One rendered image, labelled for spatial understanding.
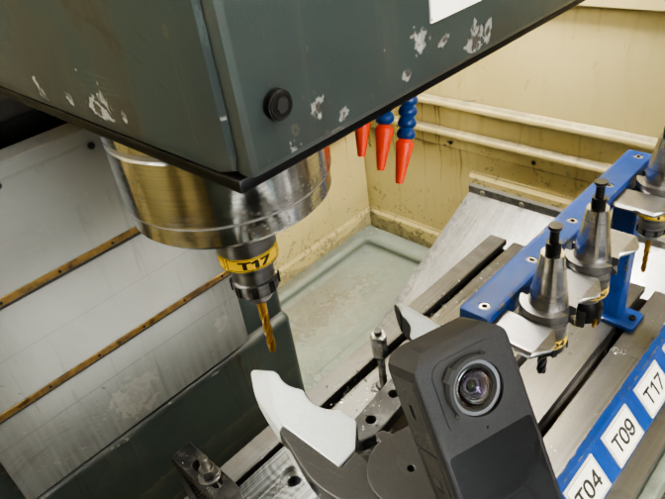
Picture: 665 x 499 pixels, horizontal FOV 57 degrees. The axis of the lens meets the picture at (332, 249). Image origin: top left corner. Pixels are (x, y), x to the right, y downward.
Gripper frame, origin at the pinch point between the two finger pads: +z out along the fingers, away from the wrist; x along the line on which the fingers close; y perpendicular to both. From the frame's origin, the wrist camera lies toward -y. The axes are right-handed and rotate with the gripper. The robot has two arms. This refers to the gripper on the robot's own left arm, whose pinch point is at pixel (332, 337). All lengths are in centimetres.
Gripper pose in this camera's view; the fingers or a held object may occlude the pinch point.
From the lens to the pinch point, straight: 38.3
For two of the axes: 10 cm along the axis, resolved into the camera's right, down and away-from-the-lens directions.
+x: 8.7, -3.6, 3.3
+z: -4.8, -4.8, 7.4
